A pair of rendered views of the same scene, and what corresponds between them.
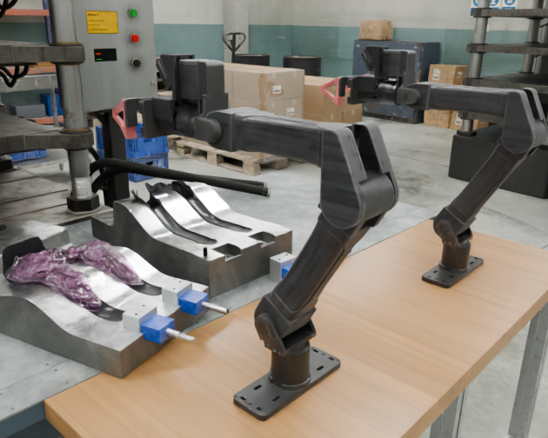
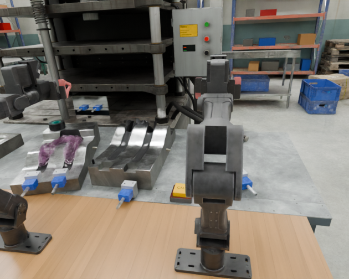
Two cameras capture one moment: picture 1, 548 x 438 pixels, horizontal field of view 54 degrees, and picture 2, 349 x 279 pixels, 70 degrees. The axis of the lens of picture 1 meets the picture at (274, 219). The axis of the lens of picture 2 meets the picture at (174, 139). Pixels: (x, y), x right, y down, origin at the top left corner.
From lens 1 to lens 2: 118 cm
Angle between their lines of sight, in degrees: 54
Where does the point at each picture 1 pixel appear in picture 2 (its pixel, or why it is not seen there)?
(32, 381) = (9, 180)
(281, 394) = (0, 243)
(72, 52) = (153, 48)
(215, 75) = (6, 75)
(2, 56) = (133, 49)
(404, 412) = not seen: outside the picture
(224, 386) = not seen: hidden behind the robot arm
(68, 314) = (31, 163)
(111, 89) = (191, 66)
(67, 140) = (152, 89)
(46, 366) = not seen: hidden behind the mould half
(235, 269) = (106, 177)
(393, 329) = (91, 262)
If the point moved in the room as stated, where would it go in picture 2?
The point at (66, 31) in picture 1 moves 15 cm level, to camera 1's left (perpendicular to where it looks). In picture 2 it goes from (153, 37) to (142, 37)
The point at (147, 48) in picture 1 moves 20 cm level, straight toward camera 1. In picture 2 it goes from (215, 44) to (194, 47)
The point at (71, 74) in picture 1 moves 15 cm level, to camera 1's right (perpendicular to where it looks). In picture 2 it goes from (155, 58) to (168, 60)
